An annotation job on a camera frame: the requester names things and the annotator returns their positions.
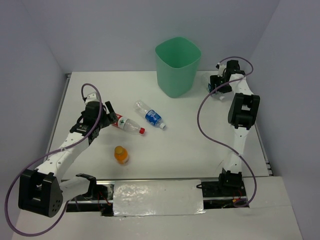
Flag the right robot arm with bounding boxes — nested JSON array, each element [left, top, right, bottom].
[[206, 59, 261, 196]]

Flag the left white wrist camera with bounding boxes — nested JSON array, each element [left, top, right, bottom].
[[84, 91, 100, 105]]

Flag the metal base rail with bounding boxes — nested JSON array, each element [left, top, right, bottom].
[[66, 178, 247, 217]]

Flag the clear bottle green-blue label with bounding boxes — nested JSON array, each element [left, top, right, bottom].
[[201, 72, 225, 102]]

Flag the clear bottle blue label white cap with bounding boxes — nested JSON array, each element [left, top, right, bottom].
[[134, 100, 166, 130]]

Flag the clear bottle red label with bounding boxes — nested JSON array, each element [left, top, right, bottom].
[[112, 114, 145, 135]]

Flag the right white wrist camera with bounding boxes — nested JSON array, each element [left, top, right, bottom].
[[215, 62, 227, 77]]

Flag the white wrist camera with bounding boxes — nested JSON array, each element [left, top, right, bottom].
[[215, 62, 227, 77], [84, 91, 100, 105]]

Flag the green plastic bin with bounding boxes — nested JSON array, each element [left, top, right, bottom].
[[155, 37, 202, 98]]

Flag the orange juice bottle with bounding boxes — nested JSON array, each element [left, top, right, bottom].
[[114, 146, 129, 165]]

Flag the silver tape panel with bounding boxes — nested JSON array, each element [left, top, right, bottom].
[[113, 179, 205, 217]]

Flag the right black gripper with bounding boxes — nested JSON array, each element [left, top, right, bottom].
[[210, 74, 233, 95]]

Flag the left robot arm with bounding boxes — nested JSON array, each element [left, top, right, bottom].
[[18, 101, 117, 218]]

